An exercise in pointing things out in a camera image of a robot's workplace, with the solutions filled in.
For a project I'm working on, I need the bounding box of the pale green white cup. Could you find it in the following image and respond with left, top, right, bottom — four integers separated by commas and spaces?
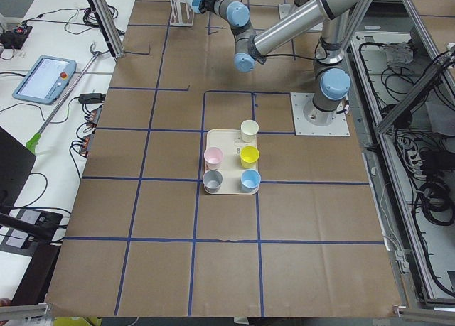
240, 119, 259, 143

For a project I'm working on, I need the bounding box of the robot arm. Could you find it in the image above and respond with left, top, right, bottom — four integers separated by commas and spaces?
232, 0, 359, 72
198, 0, 250, 28

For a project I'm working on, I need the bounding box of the pink plastic cup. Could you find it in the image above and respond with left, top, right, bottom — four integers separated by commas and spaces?
203, 147, 224, 170

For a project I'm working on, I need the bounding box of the yellow plastic cup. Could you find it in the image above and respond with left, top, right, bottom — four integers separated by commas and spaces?
240, 146, 259, 169

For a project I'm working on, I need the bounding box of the grey plastic cup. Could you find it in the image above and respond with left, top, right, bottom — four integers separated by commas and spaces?
203, 170, 223, 194

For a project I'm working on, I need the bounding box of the cream rectangular tray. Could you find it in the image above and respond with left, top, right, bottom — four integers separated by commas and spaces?
203, 129, 259, 195

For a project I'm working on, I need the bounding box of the black power adapter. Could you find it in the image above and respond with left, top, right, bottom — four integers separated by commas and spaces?
78, 92, 106, 104

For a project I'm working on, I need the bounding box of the blue teach pendant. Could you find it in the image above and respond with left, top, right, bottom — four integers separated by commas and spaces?
12, 55, 77, 104

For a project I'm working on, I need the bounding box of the white wire cup rack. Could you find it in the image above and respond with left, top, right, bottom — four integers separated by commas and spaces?
169, 0, 194, 27

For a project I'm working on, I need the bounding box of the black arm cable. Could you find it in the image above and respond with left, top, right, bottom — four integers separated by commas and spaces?
259, 52, 321, 63

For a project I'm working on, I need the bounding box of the aluminium frame post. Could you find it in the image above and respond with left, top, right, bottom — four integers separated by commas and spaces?
87, 0, 124, 60

